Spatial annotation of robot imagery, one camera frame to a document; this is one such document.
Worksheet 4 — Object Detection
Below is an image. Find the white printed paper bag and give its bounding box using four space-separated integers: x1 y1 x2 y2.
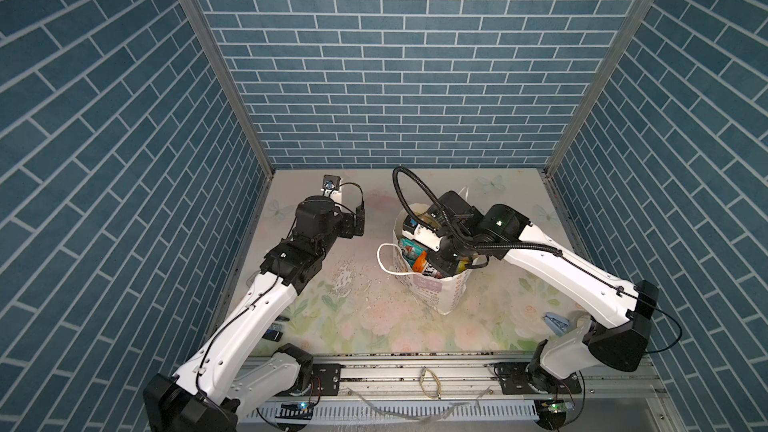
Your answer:
376 203 488 315

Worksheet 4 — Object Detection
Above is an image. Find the orange Fox's fruits candy bag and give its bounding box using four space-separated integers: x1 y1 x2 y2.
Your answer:
412 251 428 274

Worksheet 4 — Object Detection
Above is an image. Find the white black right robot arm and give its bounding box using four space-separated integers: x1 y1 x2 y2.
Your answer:
402 191 658 393

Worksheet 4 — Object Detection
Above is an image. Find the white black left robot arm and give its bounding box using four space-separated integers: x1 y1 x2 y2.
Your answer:
143 193 365 431

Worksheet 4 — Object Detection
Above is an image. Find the teal snack packet in bag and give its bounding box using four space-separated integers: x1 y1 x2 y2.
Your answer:
399 238 425 260

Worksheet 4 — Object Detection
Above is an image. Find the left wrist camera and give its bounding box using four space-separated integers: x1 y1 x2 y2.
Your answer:
321 174 342 204

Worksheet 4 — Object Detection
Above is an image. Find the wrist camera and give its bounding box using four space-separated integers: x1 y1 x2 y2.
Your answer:
321 174 342 204
402 213 441 251

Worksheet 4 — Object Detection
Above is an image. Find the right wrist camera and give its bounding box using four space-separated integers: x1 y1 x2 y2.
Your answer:
402 213 441 251

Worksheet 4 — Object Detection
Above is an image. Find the black corrugated cable hose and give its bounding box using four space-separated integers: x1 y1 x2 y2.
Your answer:
392 166 565 256

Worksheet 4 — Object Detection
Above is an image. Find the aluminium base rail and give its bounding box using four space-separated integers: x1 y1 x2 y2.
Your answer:
314 352 667 400

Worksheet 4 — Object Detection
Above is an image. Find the rubber band on rail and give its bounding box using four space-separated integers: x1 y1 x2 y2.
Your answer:
418 367 443 400

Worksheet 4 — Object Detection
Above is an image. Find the white cable duct strip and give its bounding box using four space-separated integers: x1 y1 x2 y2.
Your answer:
250 399 539 425

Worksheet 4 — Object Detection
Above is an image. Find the aluminium left corner post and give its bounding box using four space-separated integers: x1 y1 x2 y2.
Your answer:
178 0 274 181

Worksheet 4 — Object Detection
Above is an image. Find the aluminium corner post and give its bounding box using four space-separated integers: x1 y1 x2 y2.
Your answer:
178 0 274 181
543 0 655 182

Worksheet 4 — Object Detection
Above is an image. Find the aluminium right corner post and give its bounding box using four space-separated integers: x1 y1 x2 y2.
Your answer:
543 0 655 182

